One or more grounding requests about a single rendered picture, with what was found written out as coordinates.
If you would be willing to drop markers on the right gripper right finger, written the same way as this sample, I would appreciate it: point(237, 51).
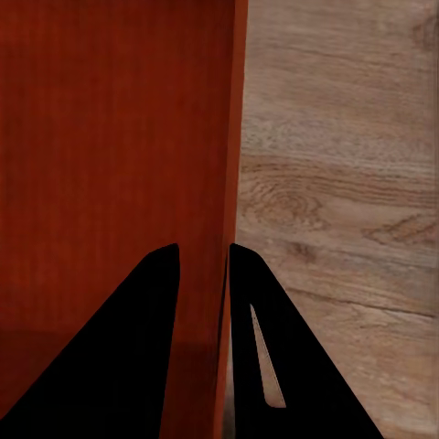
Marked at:
point(319, 403)

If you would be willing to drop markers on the storage box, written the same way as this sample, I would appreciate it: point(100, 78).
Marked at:
point(120, 134)

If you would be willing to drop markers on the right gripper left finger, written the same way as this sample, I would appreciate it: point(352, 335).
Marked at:
point(109, 382)

